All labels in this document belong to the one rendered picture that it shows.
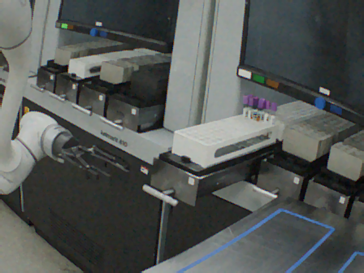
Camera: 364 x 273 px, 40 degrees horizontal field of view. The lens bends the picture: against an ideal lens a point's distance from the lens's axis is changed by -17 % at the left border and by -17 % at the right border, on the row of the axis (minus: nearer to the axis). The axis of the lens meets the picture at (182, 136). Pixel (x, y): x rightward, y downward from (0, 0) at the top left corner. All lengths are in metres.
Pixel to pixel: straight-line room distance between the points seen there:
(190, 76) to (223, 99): 0.12
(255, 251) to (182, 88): 0.79
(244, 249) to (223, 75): 0.69
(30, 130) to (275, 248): 0.83
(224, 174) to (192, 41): 0.44
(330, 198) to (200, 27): 0.62
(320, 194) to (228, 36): 0.51
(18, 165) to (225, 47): 0.65
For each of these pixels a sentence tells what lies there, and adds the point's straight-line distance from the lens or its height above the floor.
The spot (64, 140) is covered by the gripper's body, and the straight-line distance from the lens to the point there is 1.45.
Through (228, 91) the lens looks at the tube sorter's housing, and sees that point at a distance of 1.53.
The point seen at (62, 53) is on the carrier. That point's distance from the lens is 2.06.
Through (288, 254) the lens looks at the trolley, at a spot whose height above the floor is 0.82.
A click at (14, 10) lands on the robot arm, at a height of 1.17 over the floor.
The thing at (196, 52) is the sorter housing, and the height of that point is 0.99.
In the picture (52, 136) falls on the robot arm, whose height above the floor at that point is 0.77.
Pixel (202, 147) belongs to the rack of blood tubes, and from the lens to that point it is 1.26.
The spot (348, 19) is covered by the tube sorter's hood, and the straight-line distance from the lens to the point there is 1.29.
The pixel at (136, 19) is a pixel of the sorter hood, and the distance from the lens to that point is 1.73.
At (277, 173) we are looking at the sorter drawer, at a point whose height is 0.79.
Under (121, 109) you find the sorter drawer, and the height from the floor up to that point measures 0.78.
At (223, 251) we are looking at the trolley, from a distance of 0.94.
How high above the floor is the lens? 1.30
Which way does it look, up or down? 20 degrees down
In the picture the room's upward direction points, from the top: 7 degrees clockwise
